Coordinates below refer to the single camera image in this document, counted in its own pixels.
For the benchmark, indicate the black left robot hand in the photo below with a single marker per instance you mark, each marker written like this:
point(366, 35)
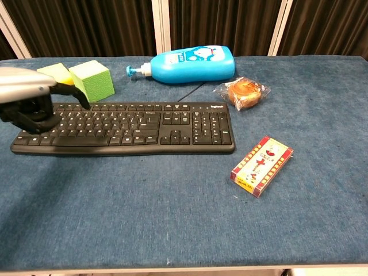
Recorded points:
point(31, 115)

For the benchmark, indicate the black Logitech keyboard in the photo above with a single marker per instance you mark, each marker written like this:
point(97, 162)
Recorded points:
point(149, 126)

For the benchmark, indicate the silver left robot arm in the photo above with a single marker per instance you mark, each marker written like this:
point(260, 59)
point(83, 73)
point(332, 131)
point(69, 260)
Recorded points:
point(20, 83)

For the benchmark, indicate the yellow green sponge block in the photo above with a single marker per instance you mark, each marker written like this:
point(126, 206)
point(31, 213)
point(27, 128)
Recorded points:
point(56, 73)

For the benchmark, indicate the green foam cube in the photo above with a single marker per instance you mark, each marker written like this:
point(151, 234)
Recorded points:
point(93, 80)

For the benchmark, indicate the dark pleated curtain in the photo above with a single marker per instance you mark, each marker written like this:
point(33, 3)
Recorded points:
point(86, 26)

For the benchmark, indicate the blue pump lotion bottle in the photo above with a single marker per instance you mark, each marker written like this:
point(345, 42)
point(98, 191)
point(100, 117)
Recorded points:
point(189, 64)

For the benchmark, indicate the blue table cloth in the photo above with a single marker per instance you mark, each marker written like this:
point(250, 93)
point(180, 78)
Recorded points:
point(184, 187)

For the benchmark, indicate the plastic wrapped pastry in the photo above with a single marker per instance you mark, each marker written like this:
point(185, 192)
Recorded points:
point(243, 92)

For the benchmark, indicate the red yellow printed box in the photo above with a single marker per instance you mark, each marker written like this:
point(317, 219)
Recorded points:
point(261, 166)

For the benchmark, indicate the white frame post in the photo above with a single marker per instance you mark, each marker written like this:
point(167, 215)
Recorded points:
point(280, 27)
point(161, 26)
point(13, 31)

